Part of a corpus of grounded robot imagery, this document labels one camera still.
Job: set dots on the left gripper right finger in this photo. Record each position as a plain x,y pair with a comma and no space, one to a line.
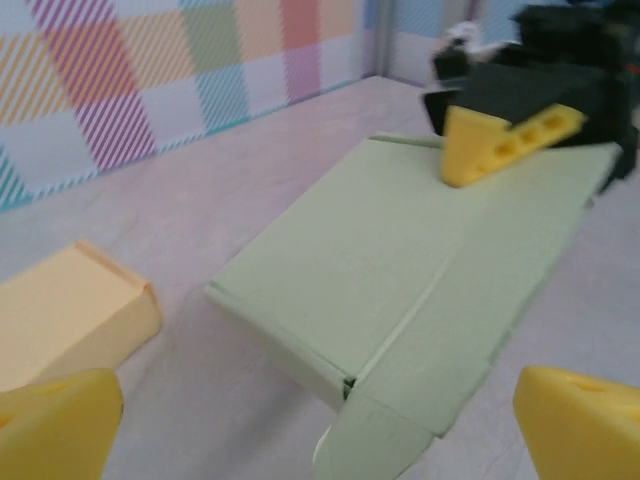
585,430

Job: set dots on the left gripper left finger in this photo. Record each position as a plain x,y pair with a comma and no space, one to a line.
55,430

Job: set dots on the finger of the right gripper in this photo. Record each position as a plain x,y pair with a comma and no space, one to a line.
470,150

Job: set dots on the orange paper box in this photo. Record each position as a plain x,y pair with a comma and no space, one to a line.
75,310

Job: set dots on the green paper box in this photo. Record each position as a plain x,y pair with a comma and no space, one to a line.
380,275

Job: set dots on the aluminium frame post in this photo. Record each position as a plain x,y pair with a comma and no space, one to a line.
385,35

